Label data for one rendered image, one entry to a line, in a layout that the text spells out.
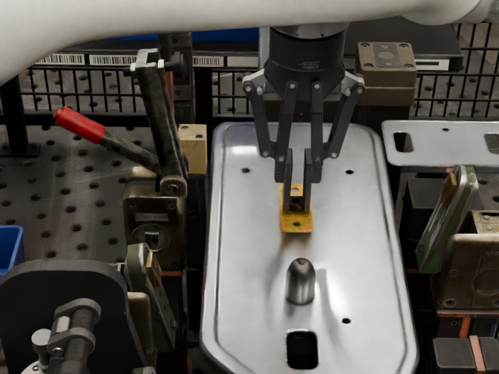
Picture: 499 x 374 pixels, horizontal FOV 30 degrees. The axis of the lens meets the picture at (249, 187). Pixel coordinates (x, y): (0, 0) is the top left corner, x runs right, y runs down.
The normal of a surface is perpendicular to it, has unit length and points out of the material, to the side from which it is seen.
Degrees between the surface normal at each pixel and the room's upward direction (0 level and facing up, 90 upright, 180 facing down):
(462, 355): 0
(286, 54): 90
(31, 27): 82
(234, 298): 0
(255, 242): 0
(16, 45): 89
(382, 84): 89
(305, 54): 90
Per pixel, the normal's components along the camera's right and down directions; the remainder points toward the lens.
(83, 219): 0.01, -0.78
